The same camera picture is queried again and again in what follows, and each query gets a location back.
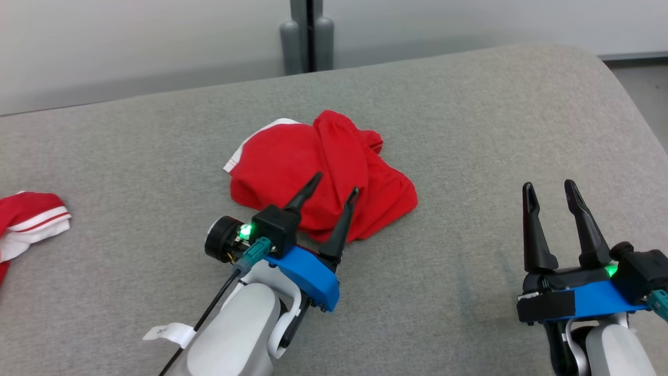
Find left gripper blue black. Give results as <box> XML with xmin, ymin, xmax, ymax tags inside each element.
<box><xmin>205</xmin><ymin>172</ymin><xmax>360</xmax><ymax>314</ymax></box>

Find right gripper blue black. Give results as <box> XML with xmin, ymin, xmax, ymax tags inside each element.
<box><xmin>517</xmin><ymin>179</ymin><xmax>651</xmax><ymax>325</ymax></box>

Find plain red shorts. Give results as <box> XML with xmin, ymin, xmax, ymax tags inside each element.
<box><xmin>223</xmin><ymin>110</ymin><xmax>419</xmax><ymax>244</ymax></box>

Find red white basketball jersey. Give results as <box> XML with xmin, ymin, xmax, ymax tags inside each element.
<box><xmin>0</xmin><ymin>191</ymin><xmax>72</xmax><ymax>285</ymax></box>

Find left arm black teal-plug cable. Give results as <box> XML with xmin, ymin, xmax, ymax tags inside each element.
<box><xmin>158</xmin><ymin>237</ymin><xmax>273</xmax><ymax>376</ymax></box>

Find arm black teal-plug cable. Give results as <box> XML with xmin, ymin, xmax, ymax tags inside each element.
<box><xmin>647</xmin><ymin>289</ymin><xmax>668</xmax><ymax>322</ymax></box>
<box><xmin>158</xmin><ymin>237</ymin><xmax>273</xmax><ymax>376</ymax></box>

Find right arm black teal-plug cable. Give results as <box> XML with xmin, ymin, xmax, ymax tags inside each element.
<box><xmin>647</xmin><ymin>289</ymin><xmax>668</xmax><ymax>322</ymax></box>

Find grey round post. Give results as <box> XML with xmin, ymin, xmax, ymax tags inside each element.
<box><xmin>279</xmin><ymin>20</ymin><xmax>304</xmax><ymax>75</ymax></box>
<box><xmin>315</xmin><ymin>16</ymin><xmax>335</xmax><ymax>72</ymax></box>

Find white paper cable tag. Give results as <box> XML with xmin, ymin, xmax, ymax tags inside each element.
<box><xmin>142</xmin><ymin>322</ymin><xmax>195</xmax><ymax>349</ymax></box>

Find grey wall column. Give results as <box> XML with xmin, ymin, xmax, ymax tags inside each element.
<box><xmin>290</xmin><ymin>0</ymin><xmax>323</xmax><ymax>73</ymax></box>

